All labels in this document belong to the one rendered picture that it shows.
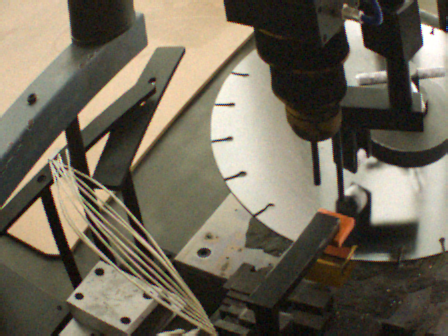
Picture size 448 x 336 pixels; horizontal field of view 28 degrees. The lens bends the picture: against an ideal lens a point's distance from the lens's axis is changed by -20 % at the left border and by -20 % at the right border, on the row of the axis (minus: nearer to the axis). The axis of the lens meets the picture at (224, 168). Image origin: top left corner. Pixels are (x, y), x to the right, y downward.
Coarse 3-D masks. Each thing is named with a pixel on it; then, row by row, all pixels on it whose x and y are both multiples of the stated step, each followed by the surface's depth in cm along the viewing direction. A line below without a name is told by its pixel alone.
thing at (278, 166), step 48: (432, 48) 87; (240, 96) 84; (240, 144) 79; (288, 144) 79; (240, 192) 76; (288, 192) 75; (336, 192) 74; (384, 192) 73; (432, 192) 72; (384, 240) 70; (432, 240) 68
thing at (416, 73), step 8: (376, 72) 76; (384, 72) 76; (416, 72) 76; (424, 72) 76; (432, 72) 76; (440, 72) 76; (360, 80) 76; (368, 80) 76; (376, 80) 76; (384, 80) 76; (416, 80) 76; (416, 88) 76
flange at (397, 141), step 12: (384, 84) 81; (420, 84) 79; (432, 84) 81; (432, 96) 80; (444, 96) 80; (432, 108) 78; (444, 108) 78; (432, 120) 77; (444, 120) 77; (372, 132) 77; (384, 132) 77; (396, 132) 77; (408, 132) 76; (420, 132) 76; (432, 132) 76; (444, 132) 76; (372, 144) 77; (384, 144) 76; (396, 144) 76; (408, 144) 76; (420, 144) 75; (432, 144) 75; (444, 144) 76; (396, 156) 76; (408, 156) 75; (420, 156) 75
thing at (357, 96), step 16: (400, 80) 67; (352, 96) 70; (368, 96) 70; (384, 96) 70; (400, 96) 68; (416, 96) 69; (352, 112) 69; (368, 112) 69; (384, 112) 69; (400, 112) 68; (416, 112) 68; (352, 128) 70; (368, 128) 70; (384, 128) 70; (400, 128) 69; (416, 128) 69; (352, 144) 71; (368, 144) 73; (352, 160) 72
